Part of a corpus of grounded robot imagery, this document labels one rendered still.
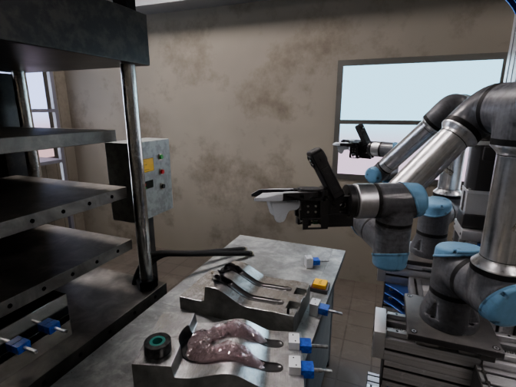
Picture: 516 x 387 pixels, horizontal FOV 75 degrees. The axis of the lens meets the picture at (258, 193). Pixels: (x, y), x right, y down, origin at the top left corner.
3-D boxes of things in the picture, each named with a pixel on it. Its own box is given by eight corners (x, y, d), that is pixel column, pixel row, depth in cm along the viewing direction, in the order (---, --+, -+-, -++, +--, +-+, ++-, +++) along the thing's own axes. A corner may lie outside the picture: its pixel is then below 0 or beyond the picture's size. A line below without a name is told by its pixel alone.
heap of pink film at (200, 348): (267, 335, 117) (267, 315, 115) (264, 374, 100) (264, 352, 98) (194, 331, 119) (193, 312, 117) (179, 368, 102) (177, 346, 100)
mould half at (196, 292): (309, 301, 148) (310, 273, 145) (292, 337, 125) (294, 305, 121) (210, 280, 166) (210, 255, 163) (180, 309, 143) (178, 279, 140)
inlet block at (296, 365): (330, 372, 105) (331, 357, 103) (332, 385, 100) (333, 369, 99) (288, 369, 106) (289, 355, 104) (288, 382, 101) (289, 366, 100)
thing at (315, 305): (343, 316, 138) (344, 304, 136) (340, 322, 133) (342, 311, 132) (312, 309, 143) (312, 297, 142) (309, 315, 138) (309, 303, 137)
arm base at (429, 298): (471, 309, 101) (477, 279, 99) (484, 341, 87) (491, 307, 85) (417, 299, 106) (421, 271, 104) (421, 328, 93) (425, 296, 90)
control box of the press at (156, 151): (187, 365, 219) (173, 138, 183) (157, 401, 192) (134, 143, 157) (160, 355, 227) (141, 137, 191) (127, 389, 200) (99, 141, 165)
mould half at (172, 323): (300, 345, 121) (301, 318, 118) (303, 407, 96) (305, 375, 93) (165, 337, 125) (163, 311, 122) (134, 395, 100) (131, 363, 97)
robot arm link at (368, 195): (379, 184, 67) (363, 181, 75) (358, 185, 67) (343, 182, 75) (378, 221, 68) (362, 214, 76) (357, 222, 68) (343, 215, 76)
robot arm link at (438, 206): (411, 229, 140) (415, 198, 136) (424, 223, 148) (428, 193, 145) (442, 237, 131) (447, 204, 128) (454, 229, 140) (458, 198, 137)
